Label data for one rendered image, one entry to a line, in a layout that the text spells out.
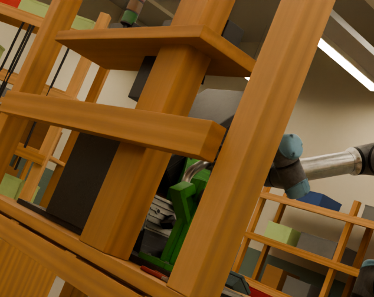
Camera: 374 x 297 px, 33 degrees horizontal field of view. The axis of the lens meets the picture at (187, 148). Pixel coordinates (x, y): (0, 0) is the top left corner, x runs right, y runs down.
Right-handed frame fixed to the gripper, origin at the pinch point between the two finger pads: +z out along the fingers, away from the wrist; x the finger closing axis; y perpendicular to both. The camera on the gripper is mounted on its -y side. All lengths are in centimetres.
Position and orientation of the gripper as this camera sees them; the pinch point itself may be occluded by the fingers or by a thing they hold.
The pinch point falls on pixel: (205, 162)
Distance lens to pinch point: 205.9
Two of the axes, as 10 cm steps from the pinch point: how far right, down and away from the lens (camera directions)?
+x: -3.5, -9.2, -1.6
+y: 6.4, -3.6, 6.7
